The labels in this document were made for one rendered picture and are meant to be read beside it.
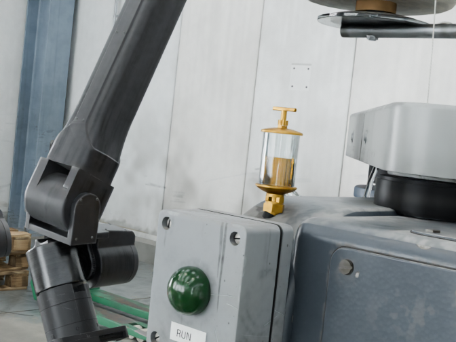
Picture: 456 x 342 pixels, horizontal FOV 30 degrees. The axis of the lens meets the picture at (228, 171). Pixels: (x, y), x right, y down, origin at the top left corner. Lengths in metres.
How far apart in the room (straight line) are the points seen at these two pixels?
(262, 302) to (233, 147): 7.02
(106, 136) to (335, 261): 0.46
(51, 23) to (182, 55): 1.68
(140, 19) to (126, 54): 0.04
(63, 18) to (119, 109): 8.28
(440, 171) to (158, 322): 0.22
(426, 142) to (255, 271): 0.18
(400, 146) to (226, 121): 6.99
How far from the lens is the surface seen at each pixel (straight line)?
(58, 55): 9.16
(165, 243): 0.54
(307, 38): 7.12
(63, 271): 0.93
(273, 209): 0.58
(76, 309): 0.92
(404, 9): 0.95
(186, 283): 0.51
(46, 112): 9.10
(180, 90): 8.05
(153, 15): 0.96
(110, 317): 5.60
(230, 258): 0.50
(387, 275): 0.49
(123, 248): 0.99
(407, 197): 0.61
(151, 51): 0.96
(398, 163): 0.62
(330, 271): 0.52
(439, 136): 0.61
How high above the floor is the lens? 1.39
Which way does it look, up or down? 3 degrees down
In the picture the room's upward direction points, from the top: 6 degrees clockwise
